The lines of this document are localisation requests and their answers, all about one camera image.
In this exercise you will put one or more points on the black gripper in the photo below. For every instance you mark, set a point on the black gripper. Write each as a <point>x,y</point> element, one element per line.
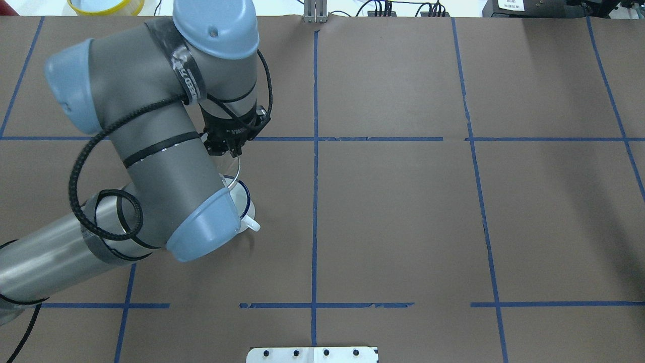
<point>225,127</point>

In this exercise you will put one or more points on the clear plastic funnel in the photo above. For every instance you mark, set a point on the clear plastic funnel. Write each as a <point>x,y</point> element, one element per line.
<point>229,168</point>

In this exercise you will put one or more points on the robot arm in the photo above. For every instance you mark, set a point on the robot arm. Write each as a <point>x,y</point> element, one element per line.
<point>158,100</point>

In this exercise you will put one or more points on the white enamel mug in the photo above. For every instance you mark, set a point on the white enamel mug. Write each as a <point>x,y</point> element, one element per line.
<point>241,197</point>

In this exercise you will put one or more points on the yellow tape roll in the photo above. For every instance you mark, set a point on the yellow tape roll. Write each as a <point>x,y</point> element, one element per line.
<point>106,8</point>

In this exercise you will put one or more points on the aluminium frame post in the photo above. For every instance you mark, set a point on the aluminium frame post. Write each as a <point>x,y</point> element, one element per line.
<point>315,11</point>

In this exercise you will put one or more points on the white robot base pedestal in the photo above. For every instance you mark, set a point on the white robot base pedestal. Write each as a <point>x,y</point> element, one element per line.
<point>314,354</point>

